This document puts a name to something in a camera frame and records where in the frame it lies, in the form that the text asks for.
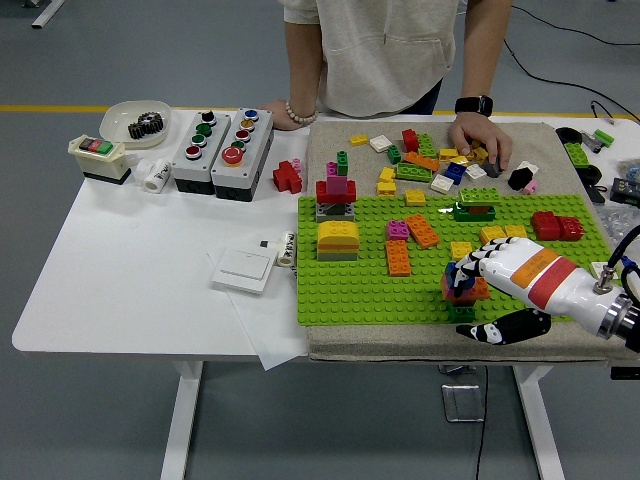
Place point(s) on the person's right hand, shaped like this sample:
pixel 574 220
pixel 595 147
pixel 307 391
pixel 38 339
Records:
pixel 276 107

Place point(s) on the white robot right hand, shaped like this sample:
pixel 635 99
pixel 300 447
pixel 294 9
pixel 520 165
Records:
pixel 540 270

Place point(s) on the person's left hand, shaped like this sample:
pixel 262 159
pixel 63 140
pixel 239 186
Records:
pixel 480 135

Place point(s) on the blue toy brick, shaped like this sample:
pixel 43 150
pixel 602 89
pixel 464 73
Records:
pixel 450 275
pixel 455 171

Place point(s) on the person's left forearm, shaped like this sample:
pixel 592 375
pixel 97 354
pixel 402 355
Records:
pixel 487 55

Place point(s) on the person's right forearm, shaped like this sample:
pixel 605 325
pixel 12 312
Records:
pixel 305 65

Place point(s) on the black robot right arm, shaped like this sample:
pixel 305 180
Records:
pixel 631 320

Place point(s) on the yellow glossy toy brick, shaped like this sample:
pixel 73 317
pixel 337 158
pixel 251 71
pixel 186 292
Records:
pixel 386 188
pixel 459 161
pixel 387 174

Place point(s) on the grey sloped toy brick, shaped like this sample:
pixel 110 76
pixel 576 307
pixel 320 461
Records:
pixel 492 169

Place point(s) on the white toy brick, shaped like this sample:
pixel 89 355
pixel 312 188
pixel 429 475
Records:
pixel 528 167
pixel 597 267
pixel 381 143
pixel 442 183
pixel 475 171

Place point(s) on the light green long brick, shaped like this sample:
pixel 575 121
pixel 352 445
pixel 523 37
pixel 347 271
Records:
pixel 427 145
pixel 479 195

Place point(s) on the black toy piece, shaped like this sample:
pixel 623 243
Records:
pixel 520 179

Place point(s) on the pink small toy brick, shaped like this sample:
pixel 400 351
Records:
pixel 531 186
pixel 296 164

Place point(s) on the orange long toy brick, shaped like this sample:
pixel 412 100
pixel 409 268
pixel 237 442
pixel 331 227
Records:
pixel 422 231
pixel 398 257
pixel 422 160

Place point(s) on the red cross-shaped brick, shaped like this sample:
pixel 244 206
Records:
pixel 286 177

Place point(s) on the green long toy brick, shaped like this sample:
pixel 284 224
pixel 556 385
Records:
pixel 414 171
pixel 577 152

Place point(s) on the dark green arch brick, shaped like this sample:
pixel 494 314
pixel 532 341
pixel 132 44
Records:
pixel 462 215

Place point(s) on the dark green narrow brick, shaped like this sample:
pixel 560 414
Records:
pixel 394 154
pixel 342 161

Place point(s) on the dark green toy brick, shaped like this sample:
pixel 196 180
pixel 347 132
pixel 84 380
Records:
pixel 462 313

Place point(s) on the magenta tall toy brick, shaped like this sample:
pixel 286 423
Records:
pixel 336 181

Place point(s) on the red wide toy brick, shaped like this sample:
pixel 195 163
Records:
pixel 321 192

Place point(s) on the light green small brick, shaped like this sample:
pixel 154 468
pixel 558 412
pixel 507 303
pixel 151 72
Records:
pixel 604 135

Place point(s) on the yellow rounded toy brick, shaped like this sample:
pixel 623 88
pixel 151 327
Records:
pixel 337 232

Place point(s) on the orange thin toy brick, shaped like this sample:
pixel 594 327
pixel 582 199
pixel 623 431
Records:
pixel 337 246

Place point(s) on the green studded baseplate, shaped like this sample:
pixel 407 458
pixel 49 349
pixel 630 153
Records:
pixel 350 290

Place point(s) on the black wristwatch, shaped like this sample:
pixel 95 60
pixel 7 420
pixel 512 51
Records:
pixel 473 105

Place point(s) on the grey emergency-stop button box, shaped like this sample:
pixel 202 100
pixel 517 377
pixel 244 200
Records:
pixel 242 160

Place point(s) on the grey-brown mat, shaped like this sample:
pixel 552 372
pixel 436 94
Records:
pixel 340 135

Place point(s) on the grey push-button box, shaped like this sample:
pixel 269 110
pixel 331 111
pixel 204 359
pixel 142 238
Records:
pixel 200 155

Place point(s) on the clear plastic bag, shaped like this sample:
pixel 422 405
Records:
pixel 620 220

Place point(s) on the black small part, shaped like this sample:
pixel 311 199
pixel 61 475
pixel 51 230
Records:
pixel 596 192

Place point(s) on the silver metal part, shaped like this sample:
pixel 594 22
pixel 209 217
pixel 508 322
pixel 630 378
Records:
pixel 591 141

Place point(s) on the black box yellow marks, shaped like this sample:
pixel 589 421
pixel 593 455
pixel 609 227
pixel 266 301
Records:
pixel 625 191

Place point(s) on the person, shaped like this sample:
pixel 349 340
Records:
pixel 385 50

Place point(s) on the black gear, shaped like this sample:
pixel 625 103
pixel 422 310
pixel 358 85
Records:
pixel 145 125

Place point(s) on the black desk control panel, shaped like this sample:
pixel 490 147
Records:
pixel 625 373

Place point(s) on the white labelled tube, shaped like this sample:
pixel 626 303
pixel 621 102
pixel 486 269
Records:
pixel 157 176
pixel 286 247

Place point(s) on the clear bag blue parts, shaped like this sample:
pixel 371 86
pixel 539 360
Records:
pixel 631 167

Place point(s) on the small white adapter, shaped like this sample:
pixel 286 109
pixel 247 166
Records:
pixel 266 245

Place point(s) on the white table leg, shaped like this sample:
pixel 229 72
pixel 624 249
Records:
pixel 182 415
pixel 540 415

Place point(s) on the white plain tube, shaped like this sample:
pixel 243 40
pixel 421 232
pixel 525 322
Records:
pixel 141 171

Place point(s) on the silver floor box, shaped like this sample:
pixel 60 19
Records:
pixel 462 402

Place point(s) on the white bowl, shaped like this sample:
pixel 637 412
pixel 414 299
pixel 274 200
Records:
pixel 120 120

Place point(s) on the white paper sheet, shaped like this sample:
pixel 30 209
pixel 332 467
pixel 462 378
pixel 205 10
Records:
pixel 270 330

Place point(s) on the white foot of table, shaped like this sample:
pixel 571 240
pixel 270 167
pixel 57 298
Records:
pixel 47 12

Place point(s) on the white wall switch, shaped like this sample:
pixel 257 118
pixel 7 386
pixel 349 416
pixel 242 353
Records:
pixel 242 270

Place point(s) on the beige red-green switch box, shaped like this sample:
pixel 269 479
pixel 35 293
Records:
pixel 97 157

